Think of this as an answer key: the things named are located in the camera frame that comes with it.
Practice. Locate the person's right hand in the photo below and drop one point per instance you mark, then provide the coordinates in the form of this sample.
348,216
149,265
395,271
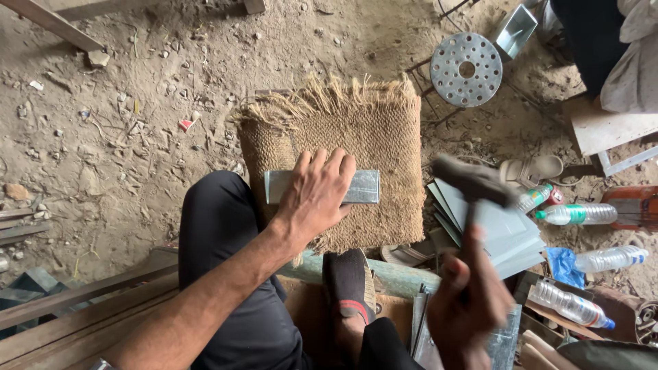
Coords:
470,313

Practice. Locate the person's left hand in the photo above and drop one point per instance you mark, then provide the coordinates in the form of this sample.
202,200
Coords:
313,195

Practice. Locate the person's right fingers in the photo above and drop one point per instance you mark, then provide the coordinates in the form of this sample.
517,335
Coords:
457,277

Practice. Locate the dark-headed hammer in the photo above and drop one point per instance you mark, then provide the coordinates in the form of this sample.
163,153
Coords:
475,181

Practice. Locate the galvanised metal strip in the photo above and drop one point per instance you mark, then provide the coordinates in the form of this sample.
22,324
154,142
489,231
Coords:
366,186

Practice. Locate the worn brown slipper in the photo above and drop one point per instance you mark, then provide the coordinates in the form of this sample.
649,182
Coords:
406,255

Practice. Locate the green painted beam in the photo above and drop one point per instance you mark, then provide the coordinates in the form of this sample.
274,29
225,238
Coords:
401,275

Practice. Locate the stack of grey metal sheets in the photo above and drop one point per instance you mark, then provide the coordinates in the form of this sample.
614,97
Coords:
509,234

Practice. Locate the galvanised sheets with rod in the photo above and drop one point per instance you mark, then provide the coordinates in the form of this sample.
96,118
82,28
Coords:
506,344

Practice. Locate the blue plastic bag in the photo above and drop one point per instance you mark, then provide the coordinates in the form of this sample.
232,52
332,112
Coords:
564,266

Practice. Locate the person's black-socked foot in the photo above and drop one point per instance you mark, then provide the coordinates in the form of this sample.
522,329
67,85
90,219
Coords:
349,285

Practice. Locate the small green-label plastic bottle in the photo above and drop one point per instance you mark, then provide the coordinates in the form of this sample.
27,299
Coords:
533,198

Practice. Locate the blue-cap clear plastic bottle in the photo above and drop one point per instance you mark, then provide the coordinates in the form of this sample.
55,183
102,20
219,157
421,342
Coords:
570,305

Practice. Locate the red round can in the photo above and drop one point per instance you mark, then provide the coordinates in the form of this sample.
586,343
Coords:
555,197

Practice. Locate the beige sandal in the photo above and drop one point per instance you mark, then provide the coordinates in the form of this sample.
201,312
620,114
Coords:
532,168

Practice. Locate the green-cap clear plastic bottle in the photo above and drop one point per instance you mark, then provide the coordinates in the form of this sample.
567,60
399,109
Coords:
578,214

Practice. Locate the burlap-covered block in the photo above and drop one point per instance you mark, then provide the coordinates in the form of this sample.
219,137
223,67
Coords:
380,144

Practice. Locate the crumpled blue-label plastic bottle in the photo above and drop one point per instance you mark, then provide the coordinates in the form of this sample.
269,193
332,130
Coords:
611,258

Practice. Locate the orange power tool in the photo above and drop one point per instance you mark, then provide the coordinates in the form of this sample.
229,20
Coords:
632,205

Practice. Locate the round metal motor part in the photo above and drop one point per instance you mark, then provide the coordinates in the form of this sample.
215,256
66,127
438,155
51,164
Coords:
648,322

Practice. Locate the perforated round metal disc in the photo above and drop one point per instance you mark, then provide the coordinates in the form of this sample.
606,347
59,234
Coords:
452,77

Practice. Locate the white wooden board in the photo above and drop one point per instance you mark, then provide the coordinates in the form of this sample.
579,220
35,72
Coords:
611,131

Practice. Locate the person's black trousers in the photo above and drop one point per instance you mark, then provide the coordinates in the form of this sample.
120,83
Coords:
226,226

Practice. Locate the shiny open metal box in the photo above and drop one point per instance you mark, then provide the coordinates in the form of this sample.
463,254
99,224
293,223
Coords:
514,31

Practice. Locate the white cloth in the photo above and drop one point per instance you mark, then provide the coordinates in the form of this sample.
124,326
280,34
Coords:
635,67

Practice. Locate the black fabric bundle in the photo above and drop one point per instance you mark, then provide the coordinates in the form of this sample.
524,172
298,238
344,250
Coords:
591,36

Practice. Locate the red paper scrap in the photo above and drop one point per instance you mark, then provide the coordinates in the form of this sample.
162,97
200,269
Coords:
185,125

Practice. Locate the small wooden block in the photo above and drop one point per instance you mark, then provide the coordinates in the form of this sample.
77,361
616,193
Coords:
254,6

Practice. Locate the silver wristwatch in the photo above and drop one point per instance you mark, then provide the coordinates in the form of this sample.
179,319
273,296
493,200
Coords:
102,365

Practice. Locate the wooden planks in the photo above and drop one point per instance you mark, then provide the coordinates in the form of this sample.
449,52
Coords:
61,323

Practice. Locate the pale stone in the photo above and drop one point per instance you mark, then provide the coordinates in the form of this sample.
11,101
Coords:
97,58

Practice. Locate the dark metal offcuts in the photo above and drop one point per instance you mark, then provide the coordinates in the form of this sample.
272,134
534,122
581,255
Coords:
31,288

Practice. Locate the thin wooden slats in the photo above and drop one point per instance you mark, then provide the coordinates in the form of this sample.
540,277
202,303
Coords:
20,228

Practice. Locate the brown stone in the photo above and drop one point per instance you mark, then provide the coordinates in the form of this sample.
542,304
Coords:
16,191

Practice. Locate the long wooden beam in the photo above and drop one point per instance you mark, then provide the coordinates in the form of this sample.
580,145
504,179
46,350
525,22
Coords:
51,20

